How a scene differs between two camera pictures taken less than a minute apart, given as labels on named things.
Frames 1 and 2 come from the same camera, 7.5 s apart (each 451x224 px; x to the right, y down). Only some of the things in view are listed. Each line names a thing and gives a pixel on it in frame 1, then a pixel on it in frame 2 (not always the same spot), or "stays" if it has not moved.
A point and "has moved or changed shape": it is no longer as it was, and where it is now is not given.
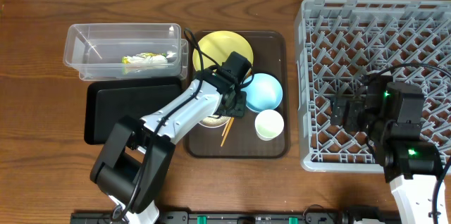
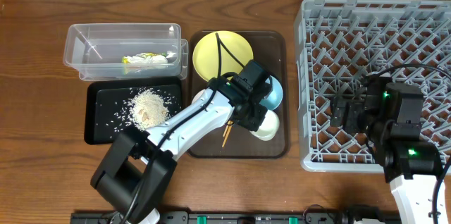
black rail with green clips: (249, 218) stays
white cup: (268, 125) has moved or changed shape
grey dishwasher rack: (340, 41) stays
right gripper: (355, 108) stays
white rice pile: (213, 122) has moved or changed shape
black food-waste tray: (106, 102) stays
